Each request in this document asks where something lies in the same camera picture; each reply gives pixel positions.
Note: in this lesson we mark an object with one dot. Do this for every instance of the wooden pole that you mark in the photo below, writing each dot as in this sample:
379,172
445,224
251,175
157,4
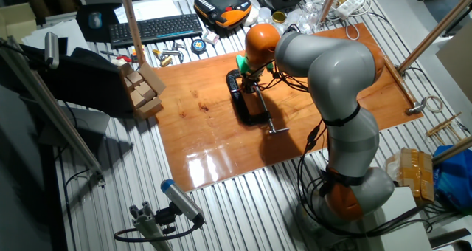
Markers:
131,22
453,150
330,3
435,32

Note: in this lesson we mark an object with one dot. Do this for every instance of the white paper stack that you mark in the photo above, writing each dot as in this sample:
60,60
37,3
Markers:
55,33

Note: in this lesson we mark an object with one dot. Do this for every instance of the blue bag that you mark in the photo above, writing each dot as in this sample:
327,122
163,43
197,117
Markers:
453,177

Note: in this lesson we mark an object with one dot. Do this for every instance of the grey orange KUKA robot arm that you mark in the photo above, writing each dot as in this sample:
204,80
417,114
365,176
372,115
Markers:
332,70

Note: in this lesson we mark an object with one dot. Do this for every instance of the glass jar gold lid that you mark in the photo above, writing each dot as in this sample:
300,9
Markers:
279,17

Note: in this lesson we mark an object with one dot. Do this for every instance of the white pedestal box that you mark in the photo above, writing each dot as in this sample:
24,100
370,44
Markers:
398,221

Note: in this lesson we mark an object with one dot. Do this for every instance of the chrome pipe fitting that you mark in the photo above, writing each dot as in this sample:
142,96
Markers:
173,52

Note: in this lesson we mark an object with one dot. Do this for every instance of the taped cardboard package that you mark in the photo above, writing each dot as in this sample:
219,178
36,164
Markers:
411,173

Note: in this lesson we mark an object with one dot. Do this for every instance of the grey cardboard sheet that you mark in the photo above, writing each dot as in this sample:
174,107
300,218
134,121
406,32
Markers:
459,62

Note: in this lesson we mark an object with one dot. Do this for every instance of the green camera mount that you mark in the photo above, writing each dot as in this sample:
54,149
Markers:
244,64

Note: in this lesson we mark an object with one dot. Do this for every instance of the black keyboard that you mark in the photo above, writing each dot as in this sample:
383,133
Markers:
155,29

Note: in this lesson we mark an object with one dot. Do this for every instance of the plain closed cardboard box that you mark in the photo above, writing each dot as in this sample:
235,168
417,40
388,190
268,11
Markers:
16,20

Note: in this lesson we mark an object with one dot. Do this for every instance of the black C-clamp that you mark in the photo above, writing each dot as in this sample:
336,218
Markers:
241,107

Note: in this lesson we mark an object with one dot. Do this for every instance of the brass fitting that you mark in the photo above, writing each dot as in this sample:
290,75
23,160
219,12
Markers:
166,61

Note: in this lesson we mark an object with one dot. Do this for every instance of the black mouse pad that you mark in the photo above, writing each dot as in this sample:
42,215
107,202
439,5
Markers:
83,29

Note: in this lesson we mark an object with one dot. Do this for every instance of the grey computer mouse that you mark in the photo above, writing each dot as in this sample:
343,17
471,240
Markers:
94,20

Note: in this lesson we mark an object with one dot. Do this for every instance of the open cardboard box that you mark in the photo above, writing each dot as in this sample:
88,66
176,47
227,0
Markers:
144,92

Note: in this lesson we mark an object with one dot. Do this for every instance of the clear glass jar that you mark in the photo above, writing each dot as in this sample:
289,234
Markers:
308,16

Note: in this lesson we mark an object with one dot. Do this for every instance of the small pink white pack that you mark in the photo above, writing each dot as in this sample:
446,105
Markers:
211,37

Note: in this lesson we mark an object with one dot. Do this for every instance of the wooden sticks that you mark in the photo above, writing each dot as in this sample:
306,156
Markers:
442,124

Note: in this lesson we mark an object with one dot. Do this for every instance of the aluminium profile post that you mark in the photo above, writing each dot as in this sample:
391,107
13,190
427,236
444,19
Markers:
147,225

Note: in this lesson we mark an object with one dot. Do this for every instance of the silver camera blue cap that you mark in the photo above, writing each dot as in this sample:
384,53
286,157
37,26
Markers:
180,201

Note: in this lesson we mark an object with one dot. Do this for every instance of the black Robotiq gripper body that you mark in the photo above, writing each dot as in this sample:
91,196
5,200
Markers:
250,79

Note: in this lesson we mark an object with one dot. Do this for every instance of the white power strip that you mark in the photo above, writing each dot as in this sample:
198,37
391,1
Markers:
348,5

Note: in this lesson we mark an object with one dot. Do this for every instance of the red pencil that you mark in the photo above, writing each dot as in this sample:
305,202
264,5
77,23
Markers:
239,91

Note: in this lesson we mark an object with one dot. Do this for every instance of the wooden board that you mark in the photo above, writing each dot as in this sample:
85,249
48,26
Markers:
206,133

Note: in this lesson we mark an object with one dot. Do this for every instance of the glass jar white lid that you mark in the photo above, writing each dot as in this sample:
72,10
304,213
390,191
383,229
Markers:
264,13

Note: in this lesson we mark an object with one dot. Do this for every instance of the black panel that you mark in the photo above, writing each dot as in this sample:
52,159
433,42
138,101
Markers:
85,85

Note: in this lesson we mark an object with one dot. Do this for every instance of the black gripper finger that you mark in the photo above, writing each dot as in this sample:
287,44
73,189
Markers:
254,89
246,90

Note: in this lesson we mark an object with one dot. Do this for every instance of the orange black teach pendant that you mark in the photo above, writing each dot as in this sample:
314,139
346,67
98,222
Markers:
221,3

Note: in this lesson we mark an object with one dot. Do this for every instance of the aluminium frame bar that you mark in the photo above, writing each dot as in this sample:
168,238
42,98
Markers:
55,112

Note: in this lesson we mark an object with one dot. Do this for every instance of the white paper sheets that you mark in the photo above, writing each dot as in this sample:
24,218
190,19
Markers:
147,9

